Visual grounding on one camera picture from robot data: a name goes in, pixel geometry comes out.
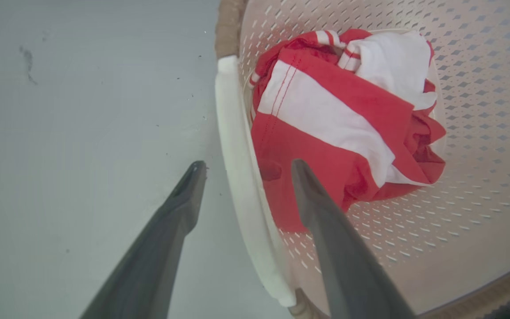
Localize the white perforated laundry basket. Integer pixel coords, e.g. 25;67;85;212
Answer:
214;0;510;319

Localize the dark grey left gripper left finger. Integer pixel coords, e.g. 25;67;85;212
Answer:
80;160;207;319

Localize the red and white garment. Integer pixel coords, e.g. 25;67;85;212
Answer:
250;29;447;233

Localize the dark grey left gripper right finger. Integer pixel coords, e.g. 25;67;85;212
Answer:
291;159;416;319

